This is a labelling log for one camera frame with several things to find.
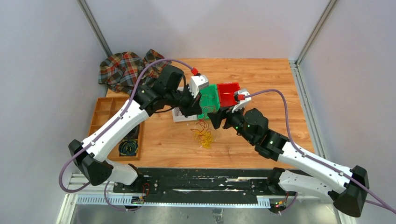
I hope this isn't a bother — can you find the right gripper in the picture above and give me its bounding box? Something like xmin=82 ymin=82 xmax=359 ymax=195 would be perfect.
xmin=207 ymin=101 xmax=255 ymax=145

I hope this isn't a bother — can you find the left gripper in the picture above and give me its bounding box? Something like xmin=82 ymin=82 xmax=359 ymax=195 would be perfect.
xmin=166 ymin=84 xmax=203 ymax=118

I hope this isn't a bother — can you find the yellow thin cable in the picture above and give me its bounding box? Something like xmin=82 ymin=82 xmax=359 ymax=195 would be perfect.
xmin=191 ymin=128 xmax=215 ymax=150

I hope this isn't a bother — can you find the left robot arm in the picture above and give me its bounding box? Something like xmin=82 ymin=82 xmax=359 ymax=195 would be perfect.
xmin=68 ymin=65 xmax=209 ymax=193

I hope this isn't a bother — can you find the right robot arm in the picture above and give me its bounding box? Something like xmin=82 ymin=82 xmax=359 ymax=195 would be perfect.
xmin=208 ymin=107 xmax=369 ymax=217

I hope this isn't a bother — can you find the white plastic bin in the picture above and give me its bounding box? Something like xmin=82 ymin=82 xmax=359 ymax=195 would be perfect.
xmin=172 ymin=108 xmax=198 ymax=122

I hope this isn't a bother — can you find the green plastic bin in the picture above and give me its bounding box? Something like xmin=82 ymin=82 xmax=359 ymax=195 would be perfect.
xmin=197 ymin=84 xmax=220 ymax=120

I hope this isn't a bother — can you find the red plastic bin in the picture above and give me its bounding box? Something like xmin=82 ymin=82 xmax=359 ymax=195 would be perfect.
xmin=216 ymin=82 xmax=240 ymax=107

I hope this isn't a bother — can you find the wooden compartment tray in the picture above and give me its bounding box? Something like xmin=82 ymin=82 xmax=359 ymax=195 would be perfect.
xmin=88 ymin=97 xmax=144 ymax=162

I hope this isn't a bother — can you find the plaid cloth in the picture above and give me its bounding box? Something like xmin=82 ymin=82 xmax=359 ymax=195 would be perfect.
xmin=98 ymin=49 xmax=164 ymax=95

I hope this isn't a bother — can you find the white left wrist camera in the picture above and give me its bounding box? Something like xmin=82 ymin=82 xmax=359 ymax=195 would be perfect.
xmin=189 ymin=75 xmax=209 ymax=98

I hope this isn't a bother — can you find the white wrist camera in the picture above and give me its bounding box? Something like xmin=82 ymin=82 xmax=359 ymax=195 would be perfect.
xmin=231 ymin=88 xmax=251 ymax=113
xmin=189 ymin=75 xmax=209 ymax=98

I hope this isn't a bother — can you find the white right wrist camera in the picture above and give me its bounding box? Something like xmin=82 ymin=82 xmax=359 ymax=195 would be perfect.
xmin=231 ymin=88 xmax=251 ymax=113

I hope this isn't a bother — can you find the coiled cable bundle front right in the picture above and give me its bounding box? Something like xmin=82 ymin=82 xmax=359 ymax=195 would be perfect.
xmin=119 ymin=140 xmax=139 ymax=156

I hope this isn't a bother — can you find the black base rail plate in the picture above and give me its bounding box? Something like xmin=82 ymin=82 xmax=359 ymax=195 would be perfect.
xmin=111 ymin=168 xmax=295 ymax=205

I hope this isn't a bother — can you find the right aluminium table rail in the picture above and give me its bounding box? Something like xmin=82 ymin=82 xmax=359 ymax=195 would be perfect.
xmin=289 ymin=60 xmax=327 ymax=159

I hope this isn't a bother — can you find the left aluminium frame post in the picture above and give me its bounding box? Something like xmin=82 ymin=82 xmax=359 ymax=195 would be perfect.
xmin=77 ymin=0 xmax=113 ymax=57

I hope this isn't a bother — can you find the aluminium frame post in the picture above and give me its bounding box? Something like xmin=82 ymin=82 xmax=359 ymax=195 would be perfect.
xmin=295 ymin=0 xmax=338 ymax=67
xmin=77 ymin=0 xmax=113 ymax=57

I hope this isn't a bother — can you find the right aluminium frame post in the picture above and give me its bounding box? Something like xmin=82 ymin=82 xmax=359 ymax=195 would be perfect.
xmin=295 ymin=0 xmax=338 ymax=67

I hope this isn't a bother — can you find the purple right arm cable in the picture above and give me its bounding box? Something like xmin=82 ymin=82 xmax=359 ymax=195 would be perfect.
xmin=236 ymin=89 xmax=396 ymax=215

